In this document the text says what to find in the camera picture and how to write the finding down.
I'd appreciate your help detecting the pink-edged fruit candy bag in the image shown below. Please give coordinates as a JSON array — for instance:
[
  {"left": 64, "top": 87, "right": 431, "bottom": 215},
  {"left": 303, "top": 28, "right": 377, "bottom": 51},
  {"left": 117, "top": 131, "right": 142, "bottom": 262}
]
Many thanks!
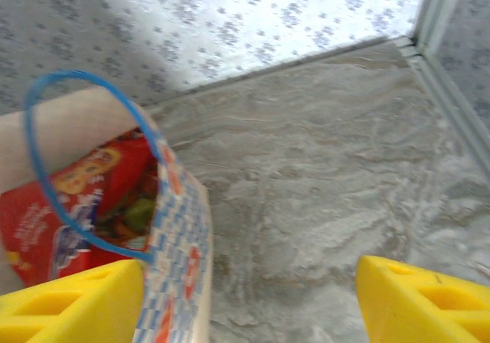
[{"left": 95, "top": 166, "right": 158, "bottom": 247}]

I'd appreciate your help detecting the aluminium frame post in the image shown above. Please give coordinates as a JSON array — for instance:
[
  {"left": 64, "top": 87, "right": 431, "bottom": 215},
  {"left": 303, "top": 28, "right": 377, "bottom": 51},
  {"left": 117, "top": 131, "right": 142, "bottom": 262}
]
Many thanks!
[{"left": 415, "top": 0, "right": 466, "bottom": 55}]

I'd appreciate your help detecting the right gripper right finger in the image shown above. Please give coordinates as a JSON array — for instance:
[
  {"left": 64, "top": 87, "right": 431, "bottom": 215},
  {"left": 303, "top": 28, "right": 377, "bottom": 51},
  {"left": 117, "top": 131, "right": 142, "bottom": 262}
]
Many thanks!
[{"left": 355, "top": 254, "right": 490, "bottom": 343}]

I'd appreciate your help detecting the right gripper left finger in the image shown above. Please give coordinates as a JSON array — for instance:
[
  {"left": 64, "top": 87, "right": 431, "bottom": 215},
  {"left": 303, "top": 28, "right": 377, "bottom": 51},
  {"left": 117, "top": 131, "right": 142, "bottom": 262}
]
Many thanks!
[{"left": 0, "top": 259, "right": 145, "bottom": 343}]

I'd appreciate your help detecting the large red cookie bag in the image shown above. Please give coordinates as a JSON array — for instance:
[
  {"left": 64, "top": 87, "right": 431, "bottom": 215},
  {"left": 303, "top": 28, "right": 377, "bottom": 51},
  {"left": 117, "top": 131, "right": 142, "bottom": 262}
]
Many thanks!
[{"left": 0, "top": 127, "right": 160, "bottom": 289}]

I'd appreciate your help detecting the aluminium side rail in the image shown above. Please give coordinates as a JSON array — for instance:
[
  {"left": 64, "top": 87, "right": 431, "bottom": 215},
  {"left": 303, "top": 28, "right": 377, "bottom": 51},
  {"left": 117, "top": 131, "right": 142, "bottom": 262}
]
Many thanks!
[{"left": 400, "top": 38, "right": 490, "bottom": 149}]

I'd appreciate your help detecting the blue checkered paper bag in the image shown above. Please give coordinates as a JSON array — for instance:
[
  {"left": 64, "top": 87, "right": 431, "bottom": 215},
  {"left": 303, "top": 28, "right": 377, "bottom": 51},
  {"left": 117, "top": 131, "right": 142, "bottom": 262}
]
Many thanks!
[{"left": 0, "top": 70, "right": 214, "bottom": 343}]

